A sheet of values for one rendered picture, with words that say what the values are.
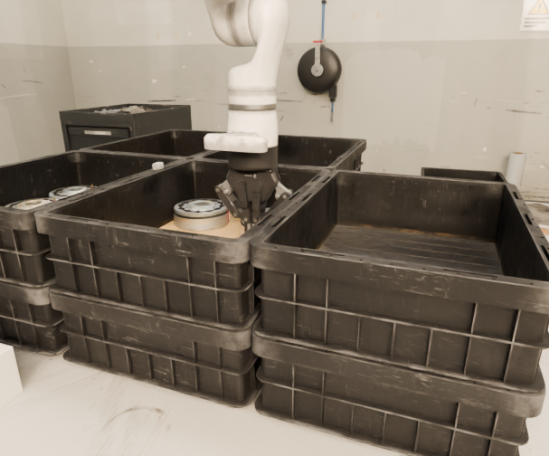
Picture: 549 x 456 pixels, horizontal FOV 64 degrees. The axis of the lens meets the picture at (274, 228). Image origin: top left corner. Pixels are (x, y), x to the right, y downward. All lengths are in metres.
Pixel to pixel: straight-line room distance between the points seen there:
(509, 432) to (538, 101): 3.65
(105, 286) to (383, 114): 3.55
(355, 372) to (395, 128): 3.58
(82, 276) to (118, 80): 4.34
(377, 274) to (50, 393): 0.46
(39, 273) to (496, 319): 0.56
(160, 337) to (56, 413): 0.16
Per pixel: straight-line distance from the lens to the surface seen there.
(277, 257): 0.45
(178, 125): 2.73
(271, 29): 0.62
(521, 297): 0.44
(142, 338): 0.62
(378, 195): 0.81
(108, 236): 0.56
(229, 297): 0.51
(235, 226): 0.82
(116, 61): 4.91
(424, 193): 0.80
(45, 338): 0.74
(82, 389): 0.68
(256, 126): 0.63
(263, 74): 0.63
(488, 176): 2.64
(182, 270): 0.53
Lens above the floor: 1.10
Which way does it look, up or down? 20 degrees down
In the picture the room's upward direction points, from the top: straight up
